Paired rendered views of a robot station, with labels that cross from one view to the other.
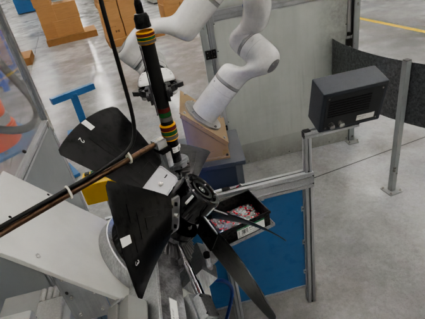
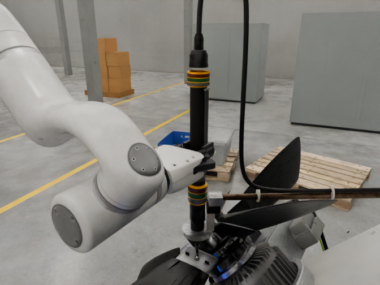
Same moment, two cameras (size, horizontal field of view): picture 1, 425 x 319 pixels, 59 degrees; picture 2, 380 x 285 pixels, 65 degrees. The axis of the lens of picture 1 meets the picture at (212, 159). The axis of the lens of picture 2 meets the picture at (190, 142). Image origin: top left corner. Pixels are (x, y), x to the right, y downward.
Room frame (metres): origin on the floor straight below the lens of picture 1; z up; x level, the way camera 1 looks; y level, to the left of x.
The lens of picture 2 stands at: (1.36, 0.46, 1.69)
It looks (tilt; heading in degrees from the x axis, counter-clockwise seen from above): 20 degrees down; 219
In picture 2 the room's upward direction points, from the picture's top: straight up
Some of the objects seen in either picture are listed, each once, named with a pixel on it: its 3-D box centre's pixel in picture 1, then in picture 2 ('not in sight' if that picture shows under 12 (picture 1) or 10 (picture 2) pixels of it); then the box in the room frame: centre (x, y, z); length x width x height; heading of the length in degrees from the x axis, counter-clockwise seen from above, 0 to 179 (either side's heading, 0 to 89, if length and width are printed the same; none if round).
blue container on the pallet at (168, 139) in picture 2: not in sight; (178, 145); (-1.55, -2.09, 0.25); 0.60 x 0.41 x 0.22; 22
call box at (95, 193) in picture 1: (105, 185); not in sight; (1.23, 0.43, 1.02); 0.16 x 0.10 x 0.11; 95
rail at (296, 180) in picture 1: (212, 201); not in sight; (1.26, 0.03, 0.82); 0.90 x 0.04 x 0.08; 95
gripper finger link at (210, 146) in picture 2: (145, 96); (209, 154); (0.91, 0.14, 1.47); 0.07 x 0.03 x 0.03; 6
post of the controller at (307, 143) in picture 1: (307, 151); not in sight; (1.30, -0.39, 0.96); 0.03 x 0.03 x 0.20; 5
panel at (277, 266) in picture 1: (224, 261); not in sight; (1.26, 0.03, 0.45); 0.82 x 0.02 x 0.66; 95
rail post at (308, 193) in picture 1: (309, 248); not in sight; (1.30, -0.39, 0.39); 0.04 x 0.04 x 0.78; 5
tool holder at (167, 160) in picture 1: (170, 150); (201, 213); (0.89, 0.11, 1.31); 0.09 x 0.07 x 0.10; 130
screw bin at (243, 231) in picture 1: (236, 217); not in sight; (1.11, -0.05, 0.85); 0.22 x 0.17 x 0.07; 110
